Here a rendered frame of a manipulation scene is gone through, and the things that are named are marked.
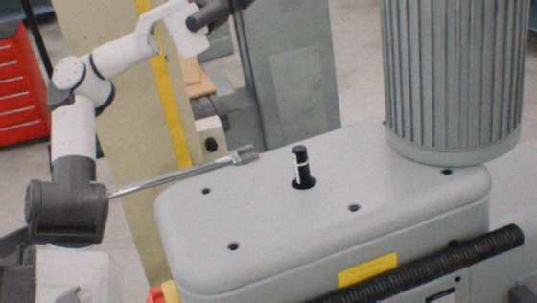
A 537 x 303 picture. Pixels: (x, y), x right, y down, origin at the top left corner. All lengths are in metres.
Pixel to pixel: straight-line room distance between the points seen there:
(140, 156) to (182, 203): 1.86
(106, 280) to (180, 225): 0.42
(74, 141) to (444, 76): 0.77
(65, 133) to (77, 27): 1.24
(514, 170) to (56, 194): 0.85
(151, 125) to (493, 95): 2.01
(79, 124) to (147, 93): 1.33
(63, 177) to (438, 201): 0.74
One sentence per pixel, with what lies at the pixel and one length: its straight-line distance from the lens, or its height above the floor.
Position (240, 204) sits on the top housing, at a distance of 0.87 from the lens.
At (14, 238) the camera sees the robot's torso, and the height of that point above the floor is 1.55.
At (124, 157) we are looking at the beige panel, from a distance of 2.74.
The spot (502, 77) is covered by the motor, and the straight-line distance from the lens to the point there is 0.87.
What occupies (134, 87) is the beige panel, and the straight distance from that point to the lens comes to 2.62.
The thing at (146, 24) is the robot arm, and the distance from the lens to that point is 1.30.
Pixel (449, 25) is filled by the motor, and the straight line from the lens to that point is 0.81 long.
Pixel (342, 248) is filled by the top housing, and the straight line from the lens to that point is 0.81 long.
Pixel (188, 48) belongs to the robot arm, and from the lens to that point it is 1.29.
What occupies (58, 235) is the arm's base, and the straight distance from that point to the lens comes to 1.27.
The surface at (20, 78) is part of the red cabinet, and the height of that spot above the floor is 0.66.
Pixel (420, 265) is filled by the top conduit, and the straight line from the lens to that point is 0.86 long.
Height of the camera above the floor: 2.39
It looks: 31 degrees down
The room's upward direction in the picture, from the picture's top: 10 degrees counter-clockwise
